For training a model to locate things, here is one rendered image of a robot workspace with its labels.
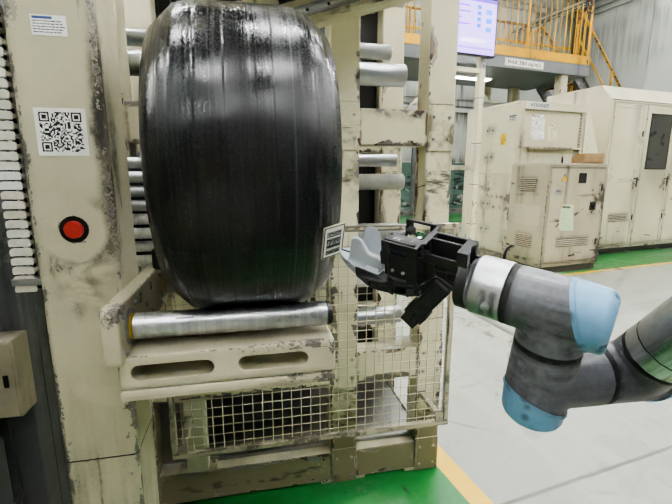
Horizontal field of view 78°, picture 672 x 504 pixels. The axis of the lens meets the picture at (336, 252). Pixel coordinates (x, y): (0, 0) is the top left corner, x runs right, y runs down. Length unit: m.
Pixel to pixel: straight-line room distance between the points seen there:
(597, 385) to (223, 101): 0.58
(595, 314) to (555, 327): 0.04
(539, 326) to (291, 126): 0.39
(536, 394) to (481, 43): 4.58
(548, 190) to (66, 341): 4.81
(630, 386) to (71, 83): 0.90
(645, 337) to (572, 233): 4.94
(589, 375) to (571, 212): 4.90
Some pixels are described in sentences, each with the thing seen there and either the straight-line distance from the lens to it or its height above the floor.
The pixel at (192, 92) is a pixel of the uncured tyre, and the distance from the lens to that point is 0.61.
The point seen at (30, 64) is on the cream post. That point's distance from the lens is 0.86.
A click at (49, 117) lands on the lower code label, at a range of 0.84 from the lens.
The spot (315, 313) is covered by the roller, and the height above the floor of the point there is 0.91.
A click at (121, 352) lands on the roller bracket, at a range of 0.75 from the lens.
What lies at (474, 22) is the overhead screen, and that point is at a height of 2.63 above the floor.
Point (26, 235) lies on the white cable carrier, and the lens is 0.87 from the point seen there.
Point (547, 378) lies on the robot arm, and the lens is 0.54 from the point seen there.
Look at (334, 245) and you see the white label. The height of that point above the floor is 1.04.
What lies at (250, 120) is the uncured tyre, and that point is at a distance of 0.59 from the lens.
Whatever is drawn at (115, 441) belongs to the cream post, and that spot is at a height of 0.65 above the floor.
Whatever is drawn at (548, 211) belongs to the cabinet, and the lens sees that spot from 5.18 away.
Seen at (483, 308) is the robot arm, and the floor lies 1.00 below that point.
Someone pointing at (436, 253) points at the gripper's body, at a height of 1.05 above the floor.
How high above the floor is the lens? 1.16
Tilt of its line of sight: 11 degrees down
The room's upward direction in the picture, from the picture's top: straight up
